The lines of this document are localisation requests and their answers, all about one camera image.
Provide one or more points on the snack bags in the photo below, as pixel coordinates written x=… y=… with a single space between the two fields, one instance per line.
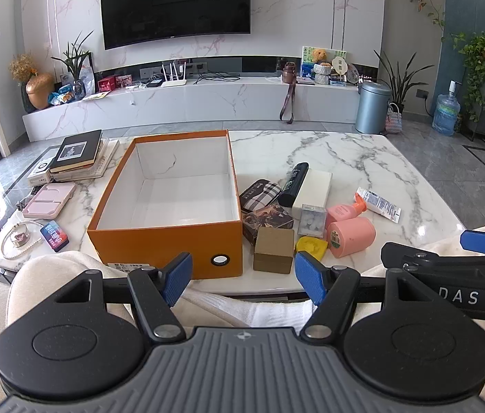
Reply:
x=62 y=94

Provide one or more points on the clear plastic box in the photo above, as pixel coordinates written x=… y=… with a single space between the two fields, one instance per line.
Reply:
x=313 y=221

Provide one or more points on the white woven pot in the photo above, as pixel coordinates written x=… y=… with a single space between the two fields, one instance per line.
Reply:
x=322 y=73

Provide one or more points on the pink pump bottle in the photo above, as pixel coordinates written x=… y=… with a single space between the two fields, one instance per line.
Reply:
x=341 y=213

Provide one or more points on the framed picture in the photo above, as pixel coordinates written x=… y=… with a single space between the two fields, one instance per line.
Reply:
x=308 y=62

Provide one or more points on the teddy bear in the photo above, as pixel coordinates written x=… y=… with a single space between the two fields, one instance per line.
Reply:
x=320 y=55

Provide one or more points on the pink case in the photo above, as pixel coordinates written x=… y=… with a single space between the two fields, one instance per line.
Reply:
x=49 y=200

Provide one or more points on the white marble TV console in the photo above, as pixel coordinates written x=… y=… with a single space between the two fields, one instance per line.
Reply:
x=225 y=103

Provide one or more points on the leafy trailing plant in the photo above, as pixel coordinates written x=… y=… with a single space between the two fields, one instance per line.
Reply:
x=477 y=64

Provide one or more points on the white rectangular box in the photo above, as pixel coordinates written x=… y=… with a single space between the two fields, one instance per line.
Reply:
x=313 y=189

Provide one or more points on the black tube bottle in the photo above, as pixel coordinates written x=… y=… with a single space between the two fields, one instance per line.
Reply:
x=293 y=183

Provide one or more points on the gold vase with dried flowers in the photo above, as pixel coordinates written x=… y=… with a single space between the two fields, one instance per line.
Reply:
x=39 y=90

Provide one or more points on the pink cylindrical bottle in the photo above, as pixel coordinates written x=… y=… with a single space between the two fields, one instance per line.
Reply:
x=352 y=235

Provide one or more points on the round fan ornament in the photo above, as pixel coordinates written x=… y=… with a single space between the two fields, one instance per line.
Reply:
x=339 y=66

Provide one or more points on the grey trash bin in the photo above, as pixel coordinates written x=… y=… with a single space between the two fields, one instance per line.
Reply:
x=371 y=107

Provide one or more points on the red box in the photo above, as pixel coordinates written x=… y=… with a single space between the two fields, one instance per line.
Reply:
x=106 y=84

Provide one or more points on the white sock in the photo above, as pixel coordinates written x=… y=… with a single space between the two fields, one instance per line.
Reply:
x=277 y=315

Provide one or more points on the small brown box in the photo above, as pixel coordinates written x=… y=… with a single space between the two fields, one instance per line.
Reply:
x=273 y=249

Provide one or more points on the plaid glasses case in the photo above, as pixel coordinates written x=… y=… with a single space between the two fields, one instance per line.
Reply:
x=259 y=193

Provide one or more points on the illustrated card box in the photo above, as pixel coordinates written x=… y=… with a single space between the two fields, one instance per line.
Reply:
x=266 y=221

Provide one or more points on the white tube with blue print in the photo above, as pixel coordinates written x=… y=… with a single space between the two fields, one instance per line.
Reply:
x=378 y=204

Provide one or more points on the blue water jug with pump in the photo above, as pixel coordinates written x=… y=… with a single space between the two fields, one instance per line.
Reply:
x=445 y=114

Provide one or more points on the black television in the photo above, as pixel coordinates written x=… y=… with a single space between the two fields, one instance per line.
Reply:
x=173 y=4

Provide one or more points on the orange cardboard box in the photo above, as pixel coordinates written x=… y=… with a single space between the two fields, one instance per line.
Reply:
x=169 y=241

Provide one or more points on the woven bag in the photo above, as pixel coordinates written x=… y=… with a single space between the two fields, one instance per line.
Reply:
x=394 y=122

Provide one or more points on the stack of books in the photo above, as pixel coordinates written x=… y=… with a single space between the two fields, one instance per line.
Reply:
x=105 y=159

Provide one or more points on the white router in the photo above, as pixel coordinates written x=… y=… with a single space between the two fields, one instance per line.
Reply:
x=173 y=81

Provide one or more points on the green plant in glass vase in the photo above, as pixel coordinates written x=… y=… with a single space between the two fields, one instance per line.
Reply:
x=75 y=58

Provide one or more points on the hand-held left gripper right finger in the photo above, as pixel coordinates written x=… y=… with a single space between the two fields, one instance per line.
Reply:
x=311 y=279

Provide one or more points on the long-leaf potted plant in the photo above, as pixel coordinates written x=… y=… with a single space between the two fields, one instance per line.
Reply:
x=399 y=86

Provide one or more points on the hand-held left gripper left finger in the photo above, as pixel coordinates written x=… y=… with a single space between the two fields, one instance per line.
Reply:
x=178 y=277

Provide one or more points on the yellow tape measure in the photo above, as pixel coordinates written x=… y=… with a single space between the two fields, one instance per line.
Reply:
x=311 y=246

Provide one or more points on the black notebook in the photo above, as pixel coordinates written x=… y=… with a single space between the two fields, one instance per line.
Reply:
x=75 y=150

